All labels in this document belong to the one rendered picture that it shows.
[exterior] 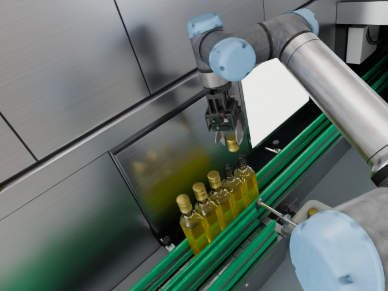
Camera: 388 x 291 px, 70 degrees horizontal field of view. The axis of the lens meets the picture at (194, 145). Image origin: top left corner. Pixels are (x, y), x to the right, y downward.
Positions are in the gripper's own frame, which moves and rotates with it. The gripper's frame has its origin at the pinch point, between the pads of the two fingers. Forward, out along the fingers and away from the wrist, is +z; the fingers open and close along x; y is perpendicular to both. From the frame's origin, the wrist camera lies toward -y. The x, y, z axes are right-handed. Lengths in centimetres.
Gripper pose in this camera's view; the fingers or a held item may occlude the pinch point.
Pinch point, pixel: (231, 140)
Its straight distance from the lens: 82.0
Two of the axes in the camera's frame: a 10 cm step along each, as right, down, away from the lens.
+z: 2.5, 7.6, 6.0
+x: 9.3, -0.1, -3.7
